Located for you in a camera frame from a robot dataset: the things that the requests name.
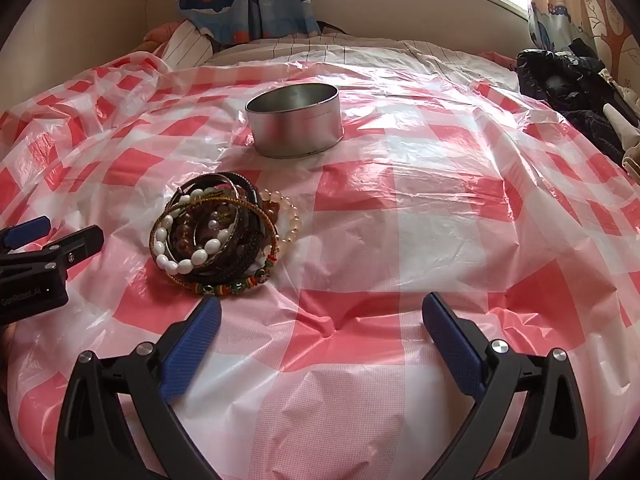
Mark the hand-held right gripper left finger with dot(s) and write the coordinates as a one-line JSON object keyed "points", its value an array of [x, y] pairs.
{"points": [[192, 345]]}

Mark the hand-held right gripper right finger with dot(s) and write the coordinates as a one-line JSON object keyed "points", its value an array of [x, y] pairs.
{"points": [[452, 345]]}

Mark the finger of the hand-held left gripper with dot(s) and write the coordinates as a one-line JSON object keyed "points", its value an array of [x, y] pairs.
{"points": [[75, 247], [27, 232]]}

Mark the round silver metal tin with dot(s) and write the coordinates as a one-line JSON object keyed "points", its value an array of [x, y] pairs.
{"points": [[295, 130]]}

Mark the red white checked plastic sheet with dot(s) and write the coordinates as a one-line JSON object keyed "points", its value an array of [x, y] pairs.
{"points": [[400, 260]]}

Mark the white striped pillow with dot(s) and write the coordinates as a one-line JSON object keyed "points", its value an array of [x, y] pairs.
{"points": [[182, 47]]}

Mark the pink cloth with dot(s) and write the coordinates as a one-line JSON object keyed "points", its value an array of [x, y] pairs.
{"points": [[160, 35], [497, 59]]}

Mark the beige cloth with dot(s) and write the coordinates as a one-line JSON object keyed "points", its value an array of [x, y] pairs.
{"points": [[627, 130]]}

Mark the black plastic bag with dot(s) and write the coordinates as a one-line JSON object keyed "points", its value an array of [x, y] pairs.
{"points": [[565, 80]]}

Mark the white striped bed sheet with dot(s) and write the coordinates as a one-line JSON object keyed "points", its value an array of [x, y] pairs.
{"points": [[350, 47]]}

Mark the dark cloth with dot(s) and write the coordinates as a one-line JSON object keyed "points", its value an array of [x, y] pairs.
{"points": [[332, 27]]}

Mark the beige tree print curtain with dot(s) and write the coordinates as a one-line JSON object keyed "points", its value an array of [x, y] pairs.
{"points": [[575, 5]]}

